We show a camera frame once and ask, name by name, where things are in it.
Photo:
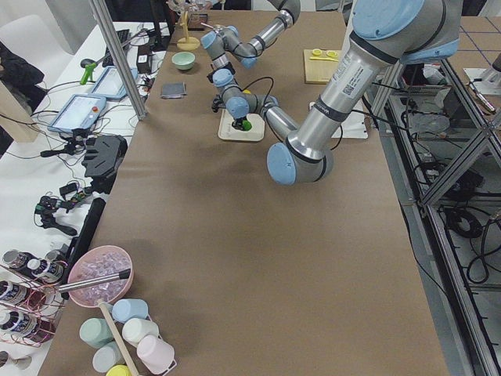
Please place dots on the green lime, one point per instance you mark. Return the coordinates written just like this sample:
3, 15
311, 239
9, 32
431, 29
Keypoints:
246, 126

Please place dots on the cream plastic tray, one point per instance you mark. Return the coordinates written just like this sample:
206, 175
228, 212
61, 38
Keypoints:
228, 133

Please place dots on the grey folded cloth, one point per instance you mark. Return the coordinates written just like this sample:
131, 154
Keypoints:
173, 90

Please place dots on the mint green bowl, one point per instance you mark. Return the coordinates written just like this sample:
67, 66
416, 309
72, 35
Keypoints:
183, 61

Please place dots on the wooden cutting board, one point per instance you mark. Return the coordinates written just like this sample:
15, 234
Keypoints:
319, 72

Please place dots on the silver metal scoop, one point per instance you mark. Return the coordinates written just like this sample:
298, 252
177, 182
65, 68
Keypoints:
215, 27

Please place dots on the yellow plastic knife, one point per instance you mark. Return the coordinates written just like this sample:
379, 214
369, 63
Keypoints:
319, 58

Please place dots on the brown box with items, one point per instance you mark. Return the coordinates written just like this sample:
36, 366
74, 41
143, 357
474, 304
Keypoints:
196, 22

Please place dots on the yellow lemon half right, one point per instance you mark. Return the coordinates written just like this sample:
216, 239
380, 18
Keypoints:
332, 54

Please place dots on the far blue teach pendant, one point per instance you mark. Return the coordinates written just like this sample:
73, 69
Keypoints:
109, 85

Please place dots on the blue teach pendant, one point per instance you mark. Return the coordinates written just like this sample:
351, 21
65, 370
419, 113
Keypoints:
80, 112
109, 85

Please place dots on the near blue teach pendant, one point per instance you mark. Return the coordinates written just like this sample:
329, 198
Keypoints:
80, 112

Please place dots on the green barcode scanner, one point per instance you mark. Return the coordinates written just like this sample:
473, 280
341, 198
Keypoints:
89, 66

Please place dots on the metal scoop in bowl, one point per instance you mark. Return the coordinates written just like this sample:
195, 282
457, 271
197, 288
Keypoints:
122, 275

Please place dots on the pink bowl with ice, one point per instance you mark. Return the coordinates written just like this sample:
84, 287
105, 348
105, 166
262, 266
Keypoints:
99, 262

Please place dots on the person in black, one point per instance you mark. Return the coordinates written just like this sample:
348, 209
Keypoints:
21, 79

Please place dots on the cream white cup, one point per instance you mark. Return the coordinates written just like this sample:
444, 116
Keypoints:
136, 329

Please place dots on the pink cup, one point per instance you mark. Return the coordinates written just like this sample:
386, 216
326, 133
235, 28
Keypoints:
156, 354

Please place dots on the mint green cup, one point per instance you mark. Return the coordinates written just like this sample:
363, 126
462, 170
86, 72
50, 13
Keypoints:
95, 332

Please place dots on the grey blue cup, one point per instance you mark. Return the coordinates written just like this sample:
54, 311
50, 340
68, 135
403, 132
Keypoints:
107, 357

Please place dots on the yellow cup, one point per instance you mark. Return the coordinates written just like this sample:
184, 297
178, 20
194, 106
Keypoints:
119, 370

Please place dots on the aluminium frame post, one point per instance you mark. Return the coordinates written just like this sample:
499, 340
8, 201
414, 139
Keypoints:
103, 18

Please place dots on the copper wire bottle rack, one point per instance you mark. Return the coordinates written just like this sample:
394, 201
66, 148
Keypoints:
30, 302

